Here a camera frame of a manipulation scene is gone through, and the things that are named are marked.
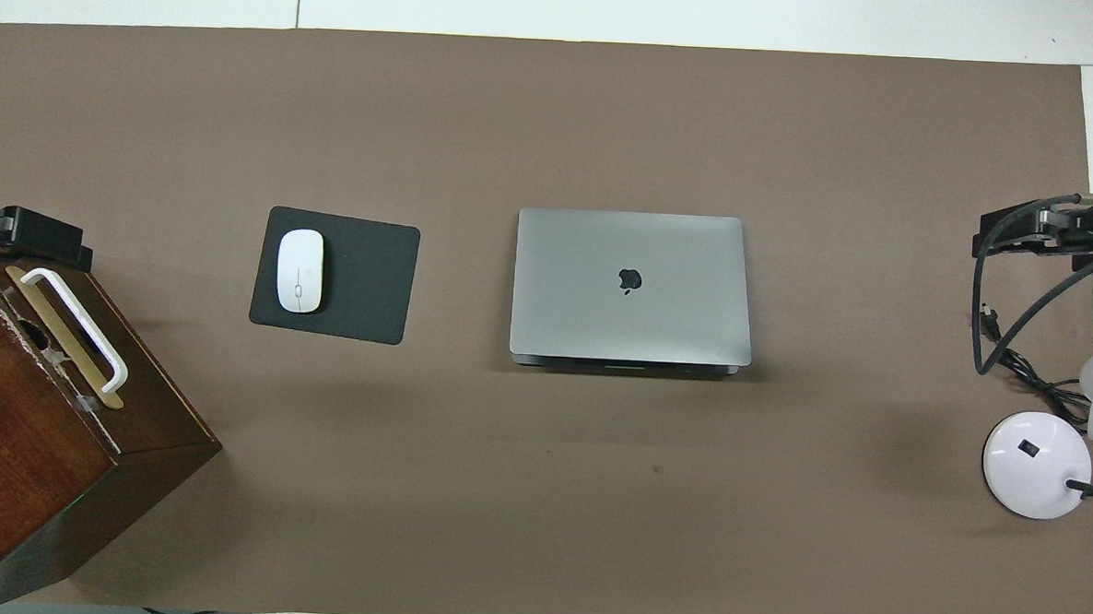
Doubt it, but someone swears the white desk lamp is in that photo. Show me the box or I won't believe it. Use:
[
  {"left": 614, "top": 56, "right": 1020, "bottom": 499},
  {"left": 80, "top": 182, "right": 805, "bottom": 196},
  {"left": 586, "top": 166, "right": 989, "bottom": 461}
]
[{"left": 979, "top": 322, "right": 1093, "bottom": 524}]

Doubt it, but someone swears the white computer mouse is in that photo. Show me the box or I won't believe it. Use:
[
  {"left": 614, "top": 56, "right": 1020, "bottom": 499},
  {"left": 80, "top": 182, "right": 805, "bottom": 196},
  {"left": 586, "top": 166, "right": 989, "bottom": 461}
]
[{"left": 275, "top": 228, "right": 326, "bottom": 315}]

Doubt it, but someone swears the black mouse pad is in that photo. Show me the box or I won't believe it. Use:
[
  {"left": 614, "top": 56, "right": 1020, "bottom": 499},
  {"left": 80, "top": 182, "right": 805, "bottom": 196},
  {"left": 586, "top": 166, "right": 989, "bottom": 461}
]
[{"left": 247, "top": 205, "right": 422, "bottom": 348}]

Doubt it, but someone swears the dark brown wooden box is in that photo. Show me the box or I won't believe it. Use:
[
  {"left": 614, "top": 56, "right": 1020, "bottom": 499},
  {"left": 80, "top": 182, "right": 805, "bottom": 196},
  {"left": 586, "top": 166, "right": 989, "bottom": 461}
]
[{"left": 0, "top": 218, "right": 232, "bottom": 614}]

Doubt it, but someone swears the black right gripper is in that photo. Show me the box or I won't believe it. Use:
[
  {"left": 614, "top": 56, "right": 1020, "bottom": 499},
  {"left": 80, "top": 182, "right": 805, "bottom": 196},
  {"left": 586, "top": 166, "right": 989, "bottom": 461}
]
[{"left": 972, "top": 198, "right": 1093, "bottom": 273}]

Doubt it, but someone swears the brown table mat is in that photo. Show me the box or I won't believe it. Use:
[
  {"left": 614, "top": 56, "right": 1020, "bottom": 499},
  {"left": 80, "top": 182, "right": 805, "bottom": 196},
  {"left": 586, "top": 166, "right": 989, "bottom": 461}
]
[{"left": 0, "top": 15, "right": 1093, "bottom": 614}]

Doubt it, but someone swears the silver grey laptop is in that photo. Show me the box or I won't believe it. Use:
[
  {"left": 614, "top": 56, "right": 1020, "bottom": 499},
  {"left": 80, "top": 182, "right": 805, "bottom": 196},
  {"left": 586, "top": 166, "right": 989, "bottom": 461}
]
[{"left": 508, "top": 206, "right": 758, "bottom": 380}]

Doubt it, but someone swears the white box handle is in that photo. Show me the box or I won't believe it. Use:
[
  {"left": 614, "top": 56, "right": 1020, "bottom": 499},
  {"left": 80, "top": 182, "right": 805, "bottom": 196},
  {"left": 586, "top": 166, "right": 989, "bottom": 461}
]
[{"left": 16, "top": 266, "right": 134, "bottom": 396}]

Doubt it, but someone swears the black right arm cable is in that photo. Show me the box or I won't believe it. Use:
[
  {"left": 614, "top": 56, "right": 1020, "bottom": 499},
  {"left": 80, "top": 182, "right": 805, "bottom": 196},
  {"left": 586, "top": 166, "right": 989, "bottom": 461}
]
[{"left": 968, "top": 189, "right": 1093, "bottom": 381}]

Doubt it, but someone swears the black lamp power cable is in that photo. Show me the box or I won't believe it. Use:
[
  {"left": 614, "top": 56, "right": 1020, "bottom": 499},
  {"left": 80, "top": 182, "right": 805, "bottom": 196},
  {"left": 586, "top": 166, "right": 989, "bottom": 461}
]
[{"left": 975, "top": 306, "right": 1093, "bottom": 431}]

